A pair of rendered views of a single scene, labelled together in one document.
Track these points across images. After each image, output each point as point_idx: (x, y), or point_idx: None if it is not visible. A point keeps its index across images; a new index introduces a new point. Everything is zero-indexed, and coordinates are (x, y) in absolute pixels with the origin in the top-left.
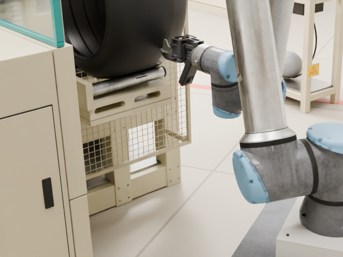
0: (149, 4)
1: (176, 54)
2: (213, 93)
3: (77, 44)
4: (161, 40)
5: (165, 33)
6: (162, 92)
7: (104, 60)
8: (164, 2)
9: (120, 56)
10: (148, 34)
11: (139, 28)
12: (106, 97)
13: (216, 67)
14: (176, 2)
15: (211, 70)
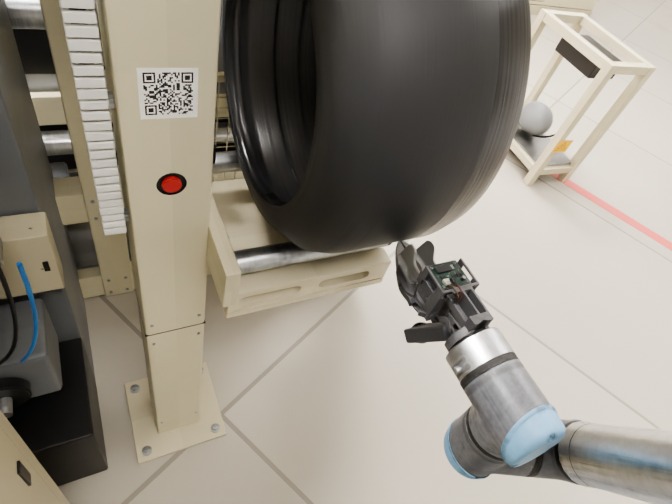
0: (411, 192)
1: (423, 299)
2: (461, 438)
3: (266, 117)
4: (406, 236)
5: (419, 231)
6: (372, 272)
7: (281, 228)
8: (446, 187)
9: (311, 245)
10: (383, 234)
11: (368, 229)
12: (270, 272)
13: (499, 434)
14: (473, 187)
15: (482, 418)
